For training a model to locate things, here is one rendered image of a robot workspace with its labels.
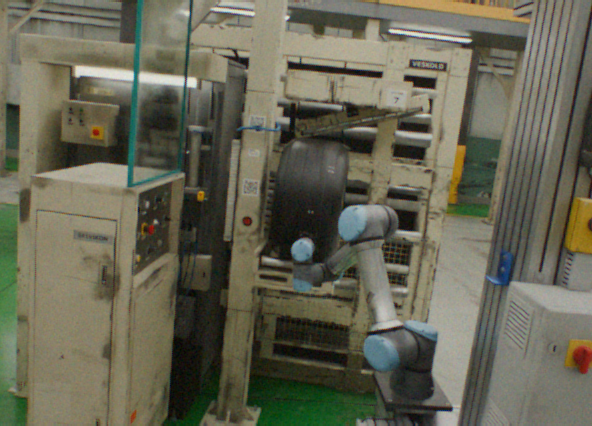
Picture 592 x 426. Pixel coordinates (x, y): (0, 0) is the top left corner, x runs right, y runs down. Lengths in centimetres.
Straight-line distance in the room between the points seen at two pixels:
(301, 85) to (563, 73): 155
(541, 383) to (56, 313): 165
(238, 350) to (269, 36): 148
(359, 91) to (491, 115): 1002
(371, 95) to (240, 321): 126
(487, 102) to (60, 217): 1120
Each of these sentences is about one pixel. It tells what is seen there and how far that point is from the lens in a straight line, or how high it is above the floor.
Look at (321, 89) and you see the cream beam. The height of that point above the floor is 170.
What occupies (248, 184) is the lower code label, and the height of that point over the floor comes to 123.
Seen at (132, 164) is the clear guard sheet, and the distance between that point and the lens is 204.
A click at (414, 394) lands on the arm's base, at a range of 198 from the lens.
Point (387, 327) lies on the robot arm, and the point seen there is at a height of 97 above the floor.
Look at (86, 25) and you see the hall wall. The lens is 1233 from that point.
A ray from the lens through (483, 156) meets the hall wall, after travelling 1267.
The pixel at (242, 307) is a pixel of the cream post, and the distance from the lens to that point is 277.
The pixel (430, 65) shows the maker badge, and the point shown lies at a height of 190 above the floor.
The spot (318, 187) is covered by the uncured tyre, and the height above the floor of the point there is 128.
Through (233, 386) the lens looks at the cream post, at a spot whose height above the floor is 22.
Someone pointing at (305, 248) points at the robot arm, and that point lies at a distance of 210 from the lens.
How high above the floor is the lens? 161
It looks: 11 degrees down
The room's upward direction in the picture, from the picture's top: 6 degrees clockwise
